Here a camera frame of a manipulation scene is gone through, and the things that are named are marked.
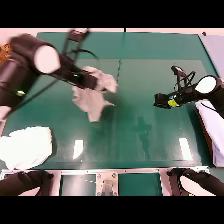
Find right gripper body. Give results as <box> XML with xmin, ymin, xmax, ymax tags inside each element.
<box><xmin>153</xmin><ymin>92</ymin><xmax>182</xmax><ymax>110</ymax></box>

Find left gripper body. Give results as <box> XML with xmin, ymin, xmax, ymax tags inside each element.
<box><xmin>69</xmin><ymin>66</ymin><xmax>100</xmax><ymax>92</ymax></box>

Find pale pink garment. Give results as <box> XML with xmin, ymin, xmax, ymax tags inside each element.
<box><xmin>71</xmin><ymin>65</ymin><xmax>120</xmax><ymax>123</ymax></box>

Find pale lilac garment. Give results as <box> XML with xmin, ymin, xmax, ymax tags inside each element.
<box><xmin>194</xmin><ymin>99</ymin><xmax>224</xmax><ymax>168</ymax></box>

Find white garment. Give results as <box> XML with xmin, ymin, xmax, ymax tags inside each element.
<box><xmin>0</xmin><ymin>125</ymin><xmax>54</xmax><ymax>171</ymax></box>

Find black cable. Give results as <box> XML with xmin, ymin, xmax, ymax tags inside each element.
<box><xmin>71</xmin><ymin>48</ymin><xmax>100</xmax><ymax>63</ymax></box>
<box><xmin>4</xmin><ymin>77</ymin><xmax>64</xmax><ymax>118</ymax></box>

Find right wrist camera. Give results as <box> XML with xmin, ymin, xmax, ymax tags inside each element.
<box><xmin>170</xmin><ymin>65</ymin><xmax>197</xmax><ymax>92</ymax></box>

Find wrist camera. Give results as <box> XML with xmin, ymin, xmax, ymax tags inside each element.
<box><xmin>61</xmin><ymin>28</ymin><xmax>92</xmax><ymax>66</ymax></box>
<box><xmin>170</xmin><ymin>65</ymin><xmax>197</xmax><ymax>92</ymax></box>

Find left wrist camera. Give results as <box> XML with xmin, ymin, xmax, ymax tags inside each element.
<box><xmin>61</xmin><ymin>28</ymin><xmax>92</xmax><ymax>66</ymax></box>

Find silver frame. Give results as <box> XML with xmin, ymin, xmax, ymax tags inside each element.
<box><xmin>0</xmin><ymin>167</ymin><xmax>224</xmax><ymax>197</ymax></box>

